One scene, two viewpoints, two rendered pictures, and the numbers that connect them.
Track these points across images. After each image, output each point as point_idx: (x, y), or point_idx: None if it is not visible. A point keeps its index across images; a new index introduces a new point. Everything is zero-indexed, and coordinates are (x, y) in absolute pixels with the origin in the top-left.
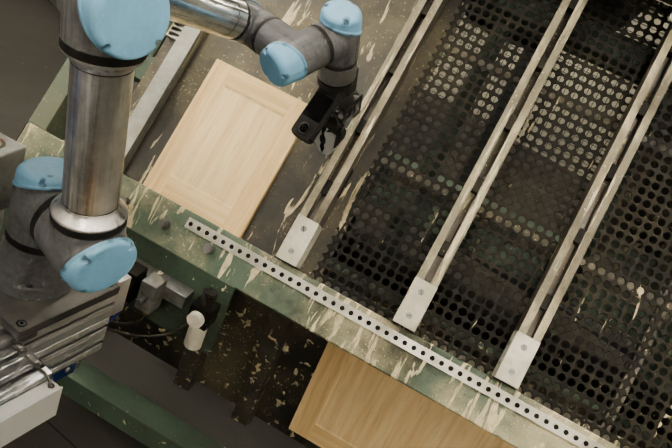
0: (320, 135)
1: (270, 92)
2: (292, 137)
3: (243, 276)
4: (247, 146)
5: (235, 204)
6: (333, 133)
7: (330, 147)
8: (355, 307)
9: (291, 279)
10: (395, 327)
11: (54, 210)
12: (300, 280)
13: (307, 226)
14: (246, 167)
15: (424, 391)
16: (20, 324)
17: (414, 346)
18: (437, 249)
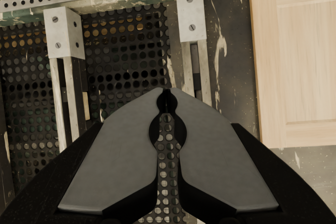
0: (184, 142)
1: (316, 138)
2: (263, 108)
3: None
4: (303, 73)
5: (276, 12)
6: (83, 211)
7: (121, 116)
8: None
9: None
10: (65, 5)
11: None
12: None
13: (190, 32)
14: (289, 53)
15: None
16: None
17: (40, 1)
18: (68, 89)
